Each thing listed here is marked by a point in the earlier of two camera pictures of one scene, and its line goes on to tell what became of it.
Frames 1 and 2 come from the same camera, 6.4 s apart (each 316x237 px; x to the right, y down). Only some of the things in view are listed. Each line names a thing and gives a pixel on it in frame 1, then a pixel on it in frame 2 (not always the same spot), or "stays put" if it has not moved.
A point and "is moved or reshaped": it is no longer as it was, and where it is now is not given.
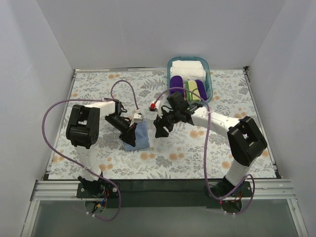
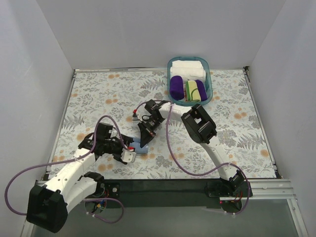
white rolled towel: x=188 y=69 stays put
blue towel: x=141 y=138 is moved or reshaped
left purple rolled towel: x=177 y=81 stays put
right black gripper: x=163 y=122 → x=150 y=126
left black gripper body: x=127 y=131 → x=123 y=147
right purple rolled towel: x=202 y=90 stays put
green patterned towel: x=192 y=86 stays put
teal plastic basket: x=208 y=85 stays put
